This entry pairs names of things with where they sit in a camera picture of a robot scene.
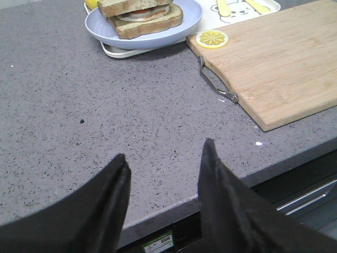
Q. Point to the light blue plate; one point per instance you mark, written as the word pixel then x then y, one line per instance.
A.
pixel 99 28

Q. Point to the bread slice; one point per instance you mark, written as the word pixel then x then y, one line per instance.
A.
pixel 129 30

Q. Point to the square toast slice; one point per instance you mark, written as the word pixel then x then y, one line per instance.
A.
pixel 111 8

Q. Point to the fried egg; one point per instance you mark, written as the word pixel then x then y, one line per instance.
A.
pixel 145 14

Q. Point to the large yellow lemon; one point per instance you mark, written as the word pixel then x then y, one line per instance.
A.
pixel 92 4

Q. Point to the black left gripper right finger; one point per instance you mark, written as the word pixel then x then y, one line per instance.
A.
pixel 235 219

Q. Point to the wooden cutting board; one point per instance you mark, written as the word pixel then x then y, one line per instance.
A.
pixel 282 66

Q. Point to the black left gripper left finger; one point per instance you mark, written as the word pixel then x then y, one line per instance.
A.
pixel 88 220

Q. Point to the lemon slice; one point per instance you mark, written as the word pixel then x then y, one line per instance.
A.
pixel 211 39

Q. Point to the yellow plastic knife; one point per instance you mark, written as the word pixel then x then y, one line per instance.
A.
pixel 258 7

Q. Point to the yellow plastic fork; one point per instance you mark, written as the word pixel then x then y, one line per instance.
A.
pixel 224 9

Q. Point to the metal drawer handle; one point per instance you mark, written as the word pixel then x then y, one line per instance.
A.
pixel 307 199

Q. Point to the white rectangular tray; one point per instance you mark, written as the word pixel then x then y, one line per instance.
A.
pixel 211 19

